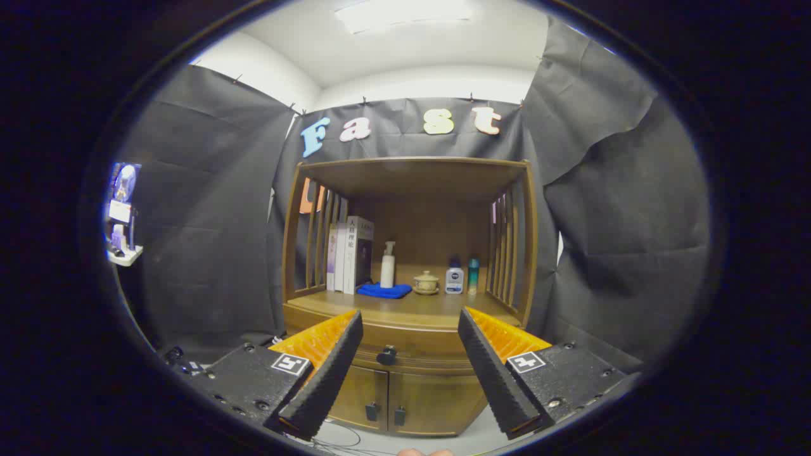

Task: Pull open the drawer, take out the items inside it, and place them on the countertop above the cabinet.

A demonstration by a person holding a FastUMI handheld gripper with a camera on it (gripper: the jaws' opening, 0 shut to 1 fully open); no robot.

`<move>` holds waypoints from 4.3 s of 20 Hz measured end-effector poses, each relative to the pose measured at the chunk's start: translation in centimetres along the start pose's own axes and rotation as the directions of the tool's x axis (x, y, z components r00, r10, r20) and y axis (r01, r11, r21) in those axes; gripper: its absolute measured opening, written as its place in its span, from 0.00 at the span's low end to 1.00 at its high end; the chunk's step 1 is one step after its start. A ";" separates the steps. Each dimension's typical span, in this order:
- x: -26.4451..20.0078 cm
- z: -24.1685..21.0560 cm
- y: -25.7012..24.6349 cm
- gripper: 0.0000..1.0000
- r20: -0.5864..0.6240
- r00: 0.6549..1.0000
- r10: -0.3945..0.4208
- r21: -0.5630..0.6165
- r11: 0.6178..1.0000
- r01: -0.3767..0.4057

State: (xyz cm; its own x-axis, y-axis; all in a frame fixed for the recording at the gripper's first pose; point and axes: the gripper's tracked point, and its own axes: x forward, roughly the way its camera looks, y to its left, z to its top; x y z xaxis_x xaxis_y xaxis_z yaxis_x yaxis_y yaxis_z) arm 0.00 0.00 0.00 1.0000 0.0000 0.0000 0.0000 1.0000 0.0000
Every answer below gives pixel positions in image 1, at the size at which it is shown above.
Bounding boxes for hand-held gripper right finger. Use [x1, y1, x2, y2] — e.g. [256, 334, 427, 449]
[457, 307, 642, 441]

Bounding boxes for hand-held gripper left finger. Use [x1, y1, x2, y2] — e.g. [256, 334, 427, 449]
[184, 309, 365, 442]

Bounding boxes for wooden drawer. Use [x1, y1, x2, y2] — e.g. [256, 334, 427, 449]
[283, 307, 521, 376]

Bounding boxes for wooden cabinet door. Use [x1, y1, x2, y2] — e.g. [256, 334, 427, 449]
[388, 370, 489, 436]
[329, 366, 388, 431]

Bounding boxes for wooden countertop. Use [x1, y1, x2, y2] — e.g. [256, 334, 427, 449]
[286, 265, 521, 327]

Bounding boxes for wooden cabinet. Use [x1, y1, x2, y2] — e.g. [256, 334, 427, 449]
[281, 156, 539, 438]

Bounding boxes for white shelf with items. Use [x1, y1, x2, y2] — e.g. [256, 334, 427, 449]
[105, 163, 143, 267]

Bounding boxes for blue cloth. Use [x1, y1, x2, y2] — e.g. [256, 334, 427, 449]
[357, 282, 413, 300]

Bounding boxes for purple book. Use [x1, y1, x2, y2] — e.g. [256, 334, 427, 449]
[326, 223, 338, 292]

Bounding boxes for white book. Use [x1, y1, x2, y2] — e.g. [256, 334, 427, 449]
[335, 222, 349, 293]

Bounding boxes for white pump bottle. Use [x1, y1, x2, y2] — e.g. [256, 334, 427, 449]
[380, 241, 397, 289]

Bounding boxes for grey black book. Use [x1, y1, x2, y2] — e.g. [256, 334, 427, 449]
[343, 216, 375, 295]

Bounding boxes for ceiling light panel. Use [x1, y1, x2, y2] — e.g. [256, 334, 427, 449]
[335, 0, 473, 34]

